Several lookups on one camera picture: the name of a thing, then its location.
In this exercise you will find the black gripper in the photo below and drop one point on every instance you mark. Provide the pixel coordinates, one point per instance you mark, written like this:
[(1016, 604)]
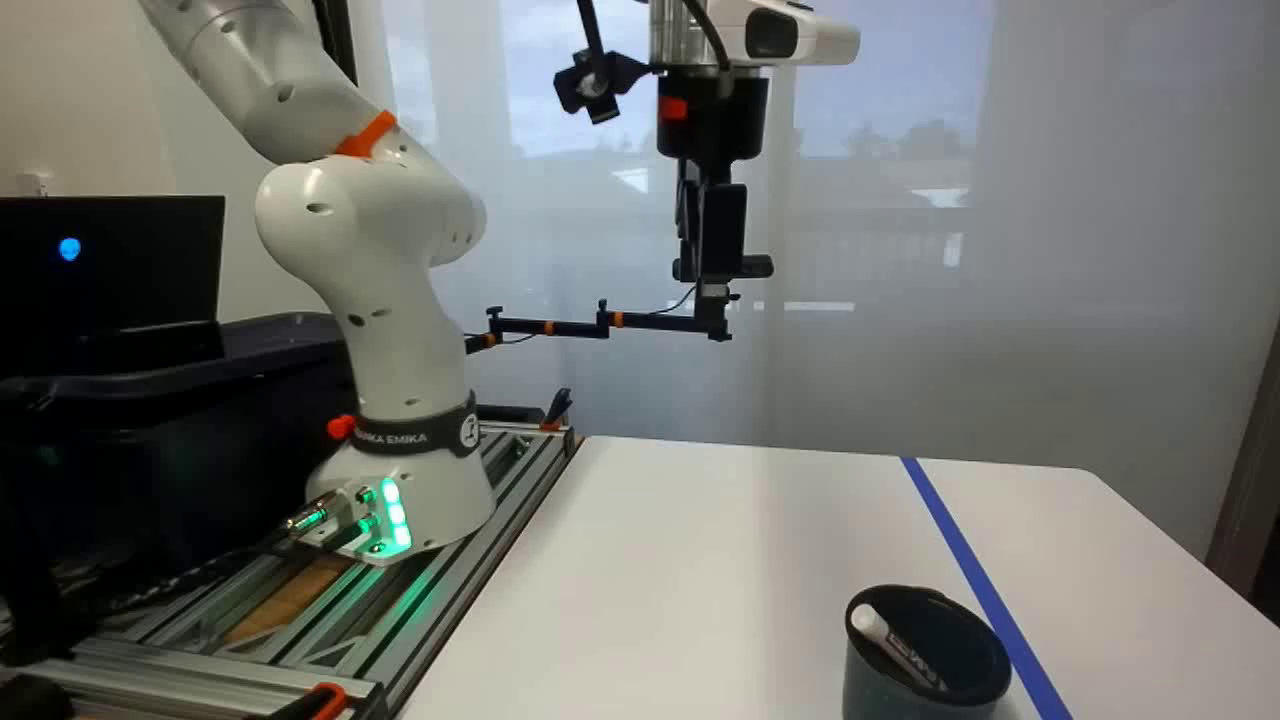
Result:
[(714, 115)]

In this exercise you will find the marker with white cap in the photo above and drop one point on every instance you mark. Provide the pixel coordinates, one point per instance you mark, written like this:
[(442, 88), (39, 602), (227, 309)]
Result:
[(900, 649)]

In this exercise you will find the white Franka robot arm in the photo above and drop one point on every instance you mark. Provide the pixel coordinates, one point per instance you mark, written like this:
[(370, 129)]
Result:
[(373, 226)]

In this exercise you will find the red knob at robot base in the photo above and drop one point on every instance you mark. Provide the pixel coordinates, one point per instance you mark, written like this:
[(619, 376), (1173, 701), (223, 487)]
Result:
[(343, 428)]

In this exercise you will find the black vertical pole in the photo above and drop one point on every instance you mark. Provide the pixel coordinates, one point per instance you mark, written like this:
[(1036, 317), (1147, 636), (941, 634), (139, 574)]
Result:
[(339, 35)]

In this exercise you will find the long blue tape line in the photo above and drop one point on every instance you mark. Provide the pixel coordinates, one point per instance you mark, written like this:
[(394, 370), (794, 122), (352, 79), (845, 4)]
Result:
[(981, 574)]

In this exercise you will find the dark teal cup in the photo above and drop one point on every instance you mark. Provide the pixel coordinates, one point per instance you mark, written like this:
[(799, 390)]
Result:
[(882, 693)]

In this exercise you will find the black box with blue light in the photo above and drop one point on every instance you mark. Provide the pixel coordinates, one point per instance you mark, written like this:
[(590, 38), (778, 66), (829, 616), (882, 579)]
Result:
[(104, 281)]

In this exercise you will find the black stereo camera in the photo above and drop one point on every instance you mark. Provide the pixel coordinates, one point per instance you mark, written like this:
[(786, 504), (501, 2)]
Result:
[(762, 266)]

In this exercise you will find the black camera boom orange joints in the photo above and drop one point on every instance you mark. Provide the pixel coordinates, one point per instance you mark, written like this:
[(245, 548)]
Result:
[(574, 325)]

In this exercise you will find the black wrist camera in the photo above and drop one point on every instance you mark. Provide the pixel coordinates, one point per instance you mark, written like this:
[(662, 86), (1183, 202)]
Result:
[(598, 83)]

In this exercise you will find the aluminium rail base frame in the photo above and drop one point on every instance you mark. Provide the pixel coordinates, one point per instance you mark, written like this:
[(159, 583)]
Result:
[(442, 586)]

